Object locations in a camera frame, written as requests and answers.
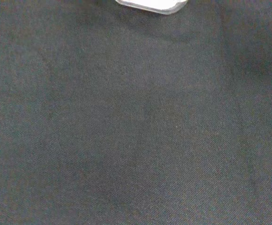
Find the black bench cloth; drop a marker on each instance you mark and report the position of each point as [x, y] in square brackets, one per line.
[135, 129]

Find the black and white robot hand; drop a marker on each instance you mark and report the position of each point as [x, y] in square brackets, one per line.
[154, 4]

